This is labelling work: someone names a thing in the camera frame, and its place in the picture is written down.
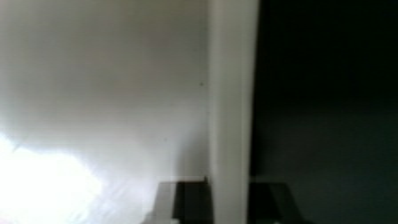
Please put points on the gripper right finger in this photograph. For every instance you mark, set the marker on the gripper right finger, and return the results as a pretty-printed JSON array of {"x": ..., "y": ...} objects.
[{"x": 272, "y": 205}]

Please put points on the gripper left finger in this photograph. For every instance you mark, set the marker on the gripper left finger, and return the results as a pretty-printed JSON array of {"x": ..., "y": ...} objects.
[{"x": 181, "y": 203}]

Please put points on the white square tabletop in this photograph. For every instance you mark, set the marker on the white square tabletop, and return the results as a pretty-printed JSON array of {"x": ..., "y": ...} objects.
[{"x": 124, "y": 108}]

